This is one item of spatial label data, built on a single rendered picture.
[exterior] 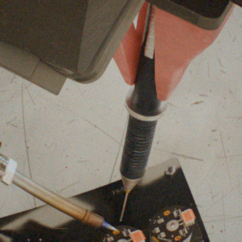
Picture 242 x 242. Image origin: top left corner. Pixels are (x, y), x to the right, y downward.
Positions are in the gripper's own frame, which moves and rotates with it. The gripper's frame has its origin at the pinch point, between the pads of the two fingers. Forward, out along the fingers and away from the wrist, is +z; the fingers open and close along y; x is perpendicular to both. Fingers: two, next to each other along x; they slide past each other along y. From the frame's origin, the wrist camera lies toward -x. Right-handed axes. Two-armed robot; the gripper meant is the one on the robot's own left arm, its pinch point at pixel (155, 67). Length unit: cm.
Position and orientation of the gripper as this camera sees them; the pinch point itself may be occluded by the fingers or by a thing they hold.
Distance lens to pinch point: 29.3
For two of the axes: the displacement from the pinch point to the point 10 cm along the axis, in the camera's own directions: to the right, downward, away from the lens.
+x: 4.8, -6.5, 5.9
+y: 8.7, 4.3, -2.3
